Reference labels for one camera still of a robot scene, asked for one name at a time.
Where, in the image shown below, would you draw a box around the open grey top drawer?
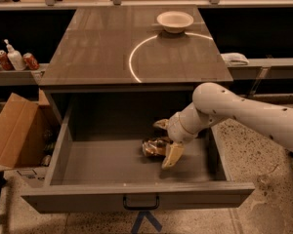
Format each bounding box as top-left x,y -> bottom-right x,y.
21,93 -> 254,213

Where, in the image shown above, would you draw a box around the folded white cloth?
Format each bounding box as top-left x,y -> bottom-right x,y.
221,53 -> 249,66

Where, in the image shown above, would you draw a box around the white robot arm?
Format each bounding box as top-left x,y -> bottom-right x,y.
154,83 -> 293,170

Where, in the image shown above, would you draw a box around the grey cabinet counter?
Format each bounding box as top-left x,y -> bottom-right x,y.
39,5 -> 234,122

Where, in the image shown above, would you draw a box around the white paper bowl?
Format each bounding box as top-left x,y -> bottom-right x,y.
157,11 -> 194,33

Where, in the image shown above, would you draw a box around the grey low shelf left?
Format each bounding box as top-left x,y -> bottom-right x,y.
0,63 -> 48,86

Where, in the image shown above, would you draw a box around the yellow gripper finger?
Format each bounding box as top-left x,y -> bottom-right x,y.
161,142 -> 185,170
153,119 -> 169,130

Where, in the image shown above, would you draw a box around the red soda can right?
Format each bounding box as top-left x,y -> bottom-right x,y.
22,53 -> 40,70

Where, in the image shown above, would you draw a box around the red soda can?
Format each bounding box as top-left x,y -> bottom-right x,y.
22,53 -> 40,70
0,50 -> 14,71

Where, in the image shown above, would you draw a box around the red soda can left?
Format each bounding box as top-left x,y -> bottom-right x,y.
0,50 -> 14,71

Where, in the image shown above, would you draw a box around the grey low shelf right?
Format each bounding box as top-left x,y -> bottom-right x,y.
229,58 -> 293,80

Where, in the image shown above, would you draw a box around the crushed orange can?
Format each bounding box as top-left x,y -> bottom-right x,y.
142,136 -> 172,157

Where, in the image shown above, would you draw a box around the brown cardboard box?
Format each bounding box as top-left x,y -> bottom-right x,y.
0,93 -> 59,168

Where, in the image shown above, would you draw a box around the black drawer handle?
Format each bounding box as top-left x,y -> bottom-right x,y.
123,195 -> 160,211

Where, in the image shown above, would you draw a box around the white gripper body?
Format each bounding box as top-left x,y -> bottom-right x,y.
167,112 -> 198,143

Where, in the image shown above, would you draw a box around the white pump bottle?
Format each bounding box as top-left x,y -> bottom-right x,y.
4,39 -> 26,71

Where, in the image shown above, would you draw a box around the grey low shelf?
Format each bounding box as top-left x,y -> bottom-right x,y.
229,58 -> 293,80
0,63 -> 48,86

